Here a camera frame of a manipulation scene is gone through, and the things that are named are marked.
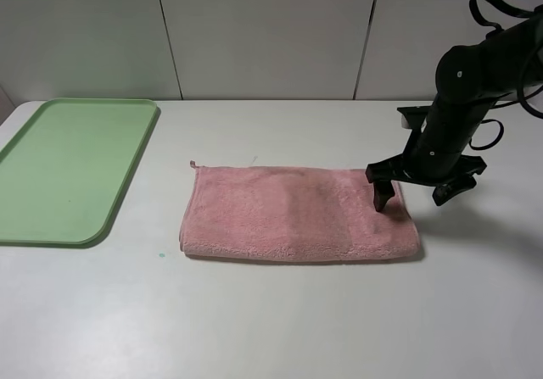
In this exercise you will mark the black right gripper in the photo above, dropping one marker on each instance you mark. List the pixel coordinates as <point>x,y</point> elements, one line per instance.
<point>433,154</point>

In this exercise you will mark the pink fluffy towel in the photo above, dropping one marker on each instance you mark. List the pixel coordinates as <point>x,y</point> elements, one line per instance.
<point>293,215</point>

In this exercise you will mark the green plastic tray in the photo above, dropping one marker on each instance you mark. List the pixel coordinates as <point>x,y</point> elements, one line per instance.
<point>65,173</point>

